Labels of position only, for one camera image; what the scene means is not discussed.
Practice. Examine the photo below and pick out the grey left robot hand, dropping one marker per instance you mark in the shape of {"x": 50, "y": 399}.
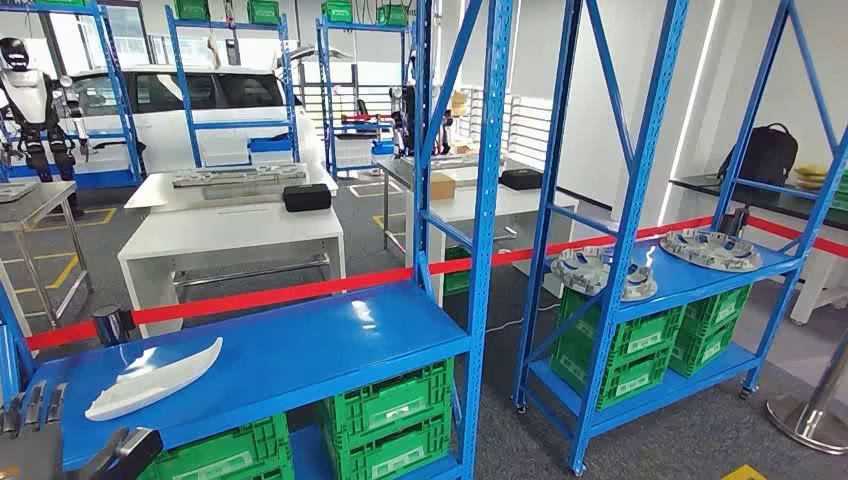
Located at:
{"x": 34, "y": 405}

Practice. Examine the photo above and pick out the white curved car trim part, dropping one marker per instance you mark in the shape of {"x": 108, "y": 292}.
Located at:
{"x": 152, "y": 384}

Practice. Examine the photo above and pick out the long grey metal part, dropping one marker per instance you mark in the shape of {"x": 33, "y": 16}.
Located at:
{"x": 457, "y": 160}
{"x": 238, "y": 175}

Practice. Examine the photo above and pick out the red barrier belt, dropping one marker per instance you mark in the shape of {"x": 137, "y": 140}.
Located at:
{"x": 265, "y": 296}
{"x": 782, "y": 232}
{"x": 63, "y": 336}

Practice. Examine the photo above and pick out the black-topped barrier stanchion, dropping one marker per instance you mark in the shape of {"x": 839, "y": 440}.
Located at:
{"x": 112, "y": 324}
{"x": 734, "y": 222}

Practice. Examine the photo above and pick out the white desk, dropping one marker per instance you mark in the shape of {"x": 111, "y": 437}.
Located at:
{"x": 225, "y": 232}
{"x": 523, "y": 202}

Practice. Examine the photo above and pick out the blue steel shelving rack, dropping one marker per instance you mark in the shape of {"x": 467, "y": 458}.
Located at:
{"x": 361, "y": 25}
{"x": 689, "y": 281}
{"x": 238, "y": 124}
{"x": 298, "y": 351}
{"x": 116, "y": 86}

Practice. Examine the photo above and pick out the white car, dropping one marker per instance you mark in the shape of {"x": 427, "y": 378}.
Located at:
{"x": 152, "y": 142}

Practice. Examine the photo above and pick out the white black humanoid robot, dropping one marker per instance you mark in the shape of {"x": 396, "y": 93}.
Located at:
{"x": 30, "y": 96}
{"x": 403, "y": 119}

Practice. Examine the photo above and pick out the black case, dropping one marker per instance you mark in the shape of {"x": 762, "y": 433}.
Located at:
{"x": 307, "y": 197}
{"x": 520, "y": 179}

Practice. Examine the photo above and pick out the blue plastic bin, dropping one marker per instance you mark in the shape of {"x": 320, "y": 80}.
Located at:
{"x": 270, "y": 144}
{"x": 383, "y": 148}

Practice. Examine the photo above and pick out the brown cardboard box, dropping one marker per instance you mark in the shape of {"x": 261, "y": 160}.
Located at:
{"x": 459, "y": 104}
{"x": 442, "y": 187}

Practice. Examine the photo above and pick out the silver wheel hubcap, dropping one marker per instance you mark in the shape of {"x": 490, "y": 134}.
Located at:
{"x": 583, "y": 268}
{"x": 712, "y": 250}

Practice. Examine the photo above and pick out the white slatted railing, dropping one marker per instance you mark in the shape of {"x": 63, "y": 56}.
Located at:
{"x": 530, "y": 126}

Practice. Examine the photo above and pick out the chrome barrier stanchion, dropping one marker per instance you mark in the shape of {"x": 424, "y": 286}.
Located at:
{"x": 805, "y": 420}

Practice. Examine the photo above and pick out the black backpack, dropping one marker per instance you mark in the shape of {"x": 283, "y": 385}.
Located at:
{"x": 775, "y": 156}

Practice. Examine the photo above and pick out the yellow items stack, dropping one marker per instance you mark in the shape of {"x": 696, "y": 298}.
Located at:
{"x": 811, "y": 173}

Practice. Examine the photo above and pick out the steel frame table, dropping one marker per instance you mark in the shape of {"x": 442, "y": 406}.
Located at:
{"x": 33, "y": 202}

